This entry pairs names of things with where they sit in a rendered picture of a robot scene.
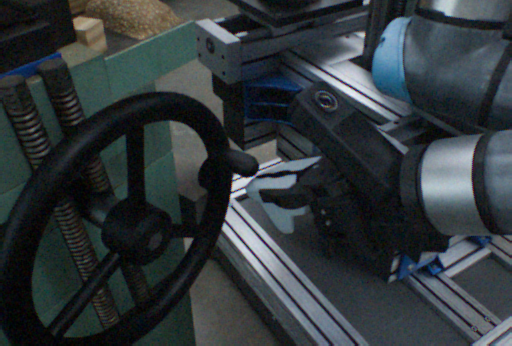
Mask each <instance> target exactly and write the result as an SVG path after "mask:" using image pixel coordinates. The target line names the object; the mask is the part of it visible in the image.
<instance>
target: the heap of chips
mask: <svg viewBox="0 0 512 346"><path fill-rule="evenodd" d="M77 17H86V18H93V19H99V20H102V24H103V27H104V28H106V29H109V30H114V31H116V32H119V33H121V34H125V35H127V36H130V37H132V38H135V39H140V40H143V39H146V38H148V37H150V36H152V35H156V34H157V33H159V32H161V31H165V30H167V29H169V28H170V27H174V26H176V25H177V24H180V23H183V22H185V21H187V20H188V19H182V18H180V17H177V16H175V14H173V10H171V8H170V7H169V6H168V5H166V4H164V3H163V2H162V1H159V0H91V1H89V2H88V4H87V7H86V10H85V13H82V14H80V15H77V16H76V18H77Z"/></svg>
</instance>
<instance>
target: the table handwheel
mask: <svg viewBox="0 0 512 346"><path fill-rule="evenodd" d="M157 121H177V122H180V123H182V124H185V125H188V126H189V127H190V128H191V129H193V130H194V131H195V132H196V133H197V134H198V136H199V137H200V138H201V140H202V141H203V145H204V146H205V149H206V150H207V157H208V162H209V171H210V179H209V189H208V194H207V199H206V206H205V209H204V212H203V214H202V219H201V222H200V224H178V223H173V221H172V218H171V216H170V215H169V213H167V212H166V211H163V210H161V208H159V207H156V206H154V205H153V204H152V203H149V202H147V201H146V194H145V125H148V124H150V123H153V122H157ZM124 134H125V139H126V152H127V165H128V197H127V198H125V199H122V200H120V199H118V198H116V197H115V196H114V195H111V194H110V193H107V192H99V193H96V192H92V191H89V190H88V187H86V186H85V185H86V183H85V182H84V179H83V178H81V177H79V178H78V179H76V178H77V175H78V174H80V173H81V171H82V170H83V169H84V168H85V167H86V166H87V165H88V164H89V163H90V162H91V161H92V160H93V159H94V158H95V157H96V156H97V155H98V154H99V153H100V152H101V151H103V150H104V149H105V148H106V147H107V146H109V145H111V143H112V142H113V141H116V140H117V139H118V138H120V137H122V136H123V135H124ZM214 144H217V145H219V146H227V147H230V148H231V146H230V143H229V140H228V137H227V133H226V131H225V129H224V128H223V125H222V124H221V122H220V121H219V118H218V117H216V116H215V113H213V112H212V111H211V109H209V108H208V107H207V105H204V104H203V103H202V102H201V101H198V100H196V99H194V98H193V97H190V96H187V95H185V94H182V93H174V92H165V91H157V92H149V93H140V94H136V95H134V96H131V97H126V98H124V99H122V100H120V101H116V102H115V103H113V104H111V105H108V106H107V107H105V108H103V109H101V110H99V111H98V112H97V113H94V114H93V115H91V116H90V117H88V118H87V119H86V120H85V121H82V122H81V124H79V125H77V127H75V128H74V129H73V130H72V131H71V132H69V133H68V134H67V135H66V136H65V137H64V138H63V139H62V140H61V141H60V142H59V143H58V144H57V145H56V146H55V147H54V148H53V149H52V150H51V151H50V152H49V154H47V156H46V157H45V158H44V159H43V160H42V162H41V163H40V164H39V165H38V167H37V168H36V170H35V171H34V172H33V174H32V175H31V176H30V178H29V180H28V181H27V183H26V184H25V185H24V188H23V189H22V191H21V192H20V195H19V196H18V198H17V200H16V201H15V204H14V206H13V208H12V209H11V213H10V215H9V217H8V218H7V221H6V225H5V227H4V230H3V231H2V234H1V239H0V327H1V329H2V331H3V334H4V336H5V337H6V338H7V341H8V342H9V343H10V344H11V345H12V346H132V345H133V344H134V343H137V342H138V341H139V340H140V339H141V338H143V337H144V336H146V334H147V333H149V332H151V330H152V329H154V328H155V326H157V325H158V324H159V323H160V322H161V321H162V320H164V318H165V317H166V316H168V314H169V313H170V312H171V311H172V310H173V308H174V307H176V305H177V304H178V303H179V302H180V301H181V299H182V298H183V297H184V296H185V294H186V293H187V292H188V290H189V289H190V287H191V286H192V285H193V283H194V281H196V279H197V278H198V276H199V274H200V272H202V269H203V268H204V266H205V264H206V262H207V260H208V259H209V257H210V254H211V252H212V251H213V249H214V246H215V244H216V243H217V240H218V236H219V235H220V232H221V231H222V228H223V223H224V221H225V218H226V215H227V210H228V206H229V202H230V198H231V189H232V182H233V172H231V171H230V170H227V168H225V167H223V166H221V165H220V164H219V163H218V162H215V160H213V159H211V158H209V156H208V152H209V150H210V148H211V146H212V145H214ZM74 179H76V180H74ZM68 187H70V191H71V192H72V197H74V201H75V202H76V204H77V208H78V211H79V212H80V215H81V217H82V218H83V219H85V220H87V221H89V223H91V224H93V225H94V226H96V227H98V228H100V229H101V239H102V244H103V245H104V246H105V247H106V248H107V249H110V251H109V252H108V253H107V254H106V257H104V258H103V259H102V261H101V262H100V264H99V265H98V266H97V268H96V269H95V270H94V271H93V272H92V274H91V275H90V276H89V277H88V279H87V280H86V281H85V283H83V285H82V287H81V288H79V291H78V292H76V293H75V294H74V297H72V298H71V299H70V301H69V302H68V303H67V304H66V305H65V307H64V308H63V309H62V310H61V312H60V313H59V314H57V315H56V318H55V319H53V320H52V322H51V323H50V324H49V325H48V326H47V328H46V327H45V326H44V325H43V323H42V322H41V320H40V319H39V316H38V315H37V313H36V311H35V305H34V302H33V296H32V273H33V268H34V263H35V259H36V252H37V250H38V247H39V244H40V242H41V238H42V235H43V233H44V231H45V229H46V225H47V224H48V222H49V220H50V216H51V215H52V213H53V212H54V211H55V208H56V206H57V205H58V204H59V200H61V198H62V197H63V195H64V193H65V192H66V191H67V190H68ZM173 238H194V239H193V241H192V243H191V244H190V247H189V248H188V250H187V252H186V253H185V256H184V257H183V258H182V260H181V262H180V264H178V266H177V268H176V269H175V270H174V272H173V274H172V275H171V276H170V277H169V278H168V280H167V281H166V282H165V283H164V285H163V286H162V287H161V288H160V290H158V291H157V292H156V294H154V295H153V296H152V297H151V299H149V300H148V301H147V303H145V304H144V305H143V306H142V307H141V308H139V309H138V310H137V311H136V312H134V313H133V314H132V315H130V316H129V317H127V318H125V320H123V321H121V322H119V323H118V324H117V325H115V326H112V327H110V328H108V329H107V330H104V331H101V332H99V333H97V334H95V335H87V336H82V337H65V336H64V334H65V333H66V332H67V331H68V330H69V328H70V327H71V326H72V325H73V323H74V322H75V321H76V319H77V318H78V316H79V315H80V314H82V312H83V310H84V309H85V308H86V307H87V305H88V304H89V303H90V301H91V300H92V299H93V297H94V296H96V294H97V293H98V291H100V290H101V288H102V287H103V286H104V285H105V283H107V281H108V280H109V278H111V276H112V275H113V274H114V273H115V272H116V270H118V268H119V267H120V265H122V264H123V262H124V261H127V262H129V263H131V265H135V266H138V267H139V266H144V265H148V264H149V263H152V262H153V261H154V260H156V259H158V258H159V257H160V256H161V255H162V254H163V252H165V249H166V248H167V247H168V246H169V242H170V240H171V239H173Z"/></svg>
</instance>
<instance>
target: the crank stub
mask: <svg viewBox="0 0 512 346"><path fill-rule="evenodd" d="M208 156H209V158H211V159H213V160H215V162H218V163H219V164H220V165H221V166H223V167H225V168H227V170H230V171H231V172H233V173H234V174H238V175H239V176H241V177H243V178H251V177H254V176H255V175H256V174H257V173H258V171H259V162H258V161H257V159H256V158H255V157H253V156H251V155H250V154H247V153H245V152H243V151H240V150H235V149H232V148H230V147H227V146H219V145H217V144H214V145H212V146H211V148H210V150H209V152H208Z"/></svg>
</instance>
